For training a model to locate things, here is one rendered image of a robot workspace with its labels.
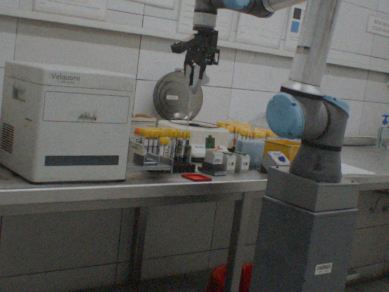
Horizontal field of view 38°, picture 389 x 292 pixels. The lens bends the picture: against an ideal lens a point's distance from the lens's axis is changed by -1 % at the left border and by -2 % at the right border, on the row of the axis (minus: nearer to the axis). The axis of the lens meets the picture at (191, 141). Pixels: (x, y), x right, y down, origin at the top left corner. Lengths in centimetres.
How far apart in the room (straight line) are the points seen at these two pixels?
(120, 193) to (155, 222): 98
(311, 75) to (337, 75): 173
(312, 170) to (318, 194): 8
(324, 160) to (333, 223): 17
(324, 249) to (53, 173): 76
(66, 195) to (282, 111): 60
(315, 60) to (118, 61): 102
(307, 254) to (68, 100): 75
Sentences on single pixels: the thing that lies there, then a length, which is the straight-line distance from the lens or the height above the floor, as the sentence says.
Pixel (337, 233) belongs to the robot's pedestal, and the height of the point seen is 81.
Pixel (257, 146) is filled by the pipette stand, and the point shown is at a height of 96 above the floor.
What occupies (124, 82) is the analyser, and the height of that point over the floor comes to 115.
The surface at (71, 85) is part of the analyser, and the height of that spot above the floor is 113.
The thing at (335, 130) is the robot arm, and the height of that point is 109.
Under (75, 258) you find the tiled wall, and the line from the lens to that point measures 241.
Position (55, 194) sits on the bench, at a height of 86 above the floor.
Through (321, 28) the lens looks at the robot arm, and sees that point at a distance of 151.
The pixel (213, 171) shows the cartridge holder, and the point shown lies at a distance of 188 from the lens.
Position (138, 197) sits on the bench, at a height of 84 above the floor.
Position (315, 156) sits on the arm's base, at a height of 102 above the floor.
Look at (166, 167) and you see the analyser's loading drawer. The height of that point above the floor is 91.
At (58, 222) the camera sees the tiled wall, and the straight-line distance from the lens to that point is 232.
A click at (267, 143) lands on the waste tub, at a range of 219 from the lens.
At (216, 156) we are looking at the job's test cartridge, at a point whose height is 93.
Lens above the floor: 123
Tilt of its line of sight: 8 degrees down
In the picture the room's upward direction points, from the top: 7 degrees clockwise
